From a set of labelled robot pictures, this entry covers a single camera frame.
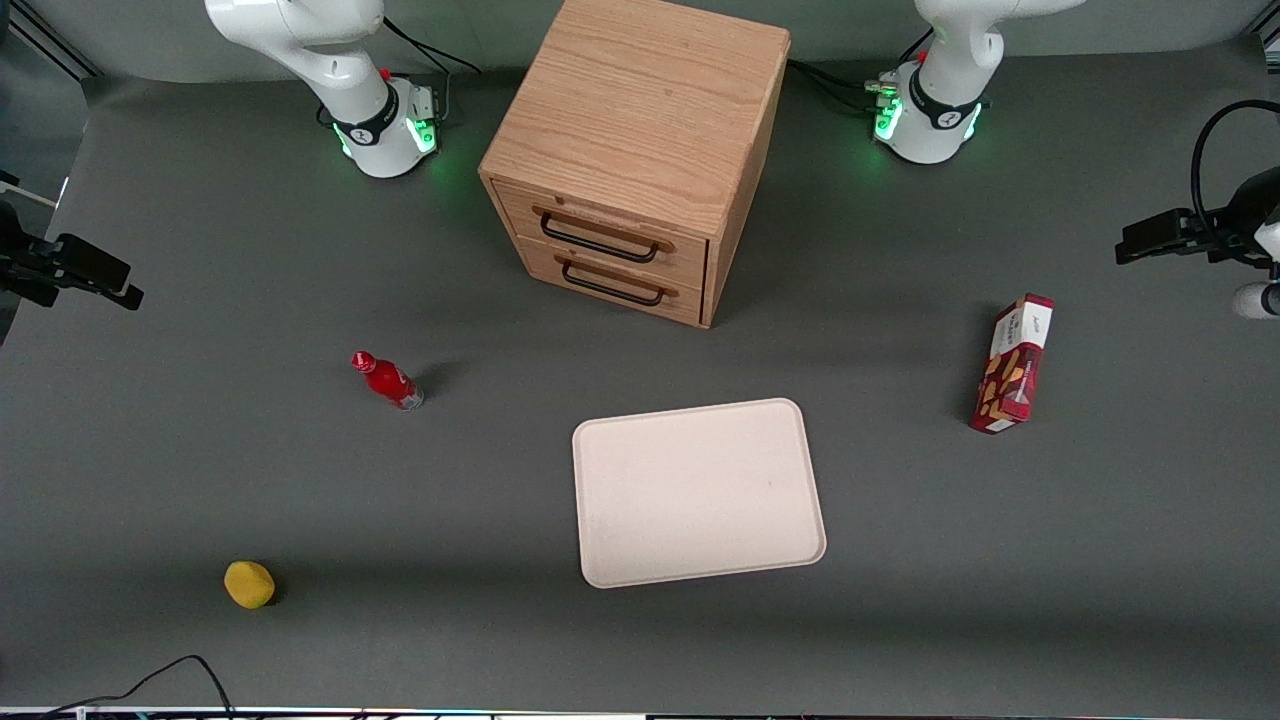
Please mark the red soda bottle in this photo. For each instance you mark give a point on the red soda bottle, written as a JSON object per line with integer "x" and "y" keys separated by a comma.
{"x": 388, "y": 380}

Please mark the beige rectangular tray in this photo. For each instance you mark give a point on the beige rectangular tray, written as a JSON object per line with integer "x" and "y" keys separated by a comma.
{"x": 695, "y": 492}

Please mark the wooden drawer cabinet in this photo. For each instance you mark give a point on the wooden drawer cabinet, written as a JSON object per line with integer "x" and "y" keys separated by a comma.
{"x": 640, "y": 110}

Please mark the yellow lemon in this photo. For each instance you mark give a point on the yellow lemon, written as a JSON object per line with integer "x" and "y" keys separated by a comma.
{"x": 249, "y": 584}

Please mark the red cookie box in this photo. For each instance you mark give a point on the red cookie box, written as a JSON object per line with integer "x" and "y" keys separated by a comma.
{"x": 1012, "y": 365}

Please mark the wooden drawer front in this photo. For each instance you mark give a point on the wooden drawer front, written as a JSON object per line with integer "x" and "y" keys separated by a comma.
{"x": 610, "y": 282}
{"x": 600, "y": 235}

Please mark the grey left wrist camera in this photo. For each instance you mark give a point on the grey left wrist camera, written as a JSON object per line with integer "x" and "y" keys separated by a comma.
{"x": 1255, "y": 300}

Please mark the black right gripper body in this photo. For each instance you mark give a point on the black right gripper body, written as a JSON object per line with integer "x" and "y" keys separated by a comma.
{"x": 22, "y": 262}

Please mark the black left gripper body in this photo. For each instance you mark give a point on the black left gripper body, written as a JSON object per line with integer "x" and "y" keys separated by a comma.
{"x": 1228, "y": 226}

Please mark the aluminium frame rail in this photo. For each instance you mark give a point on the aluminium frame rail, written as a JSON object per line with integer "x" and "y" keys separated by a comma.
{"x": 45, "y": 38}

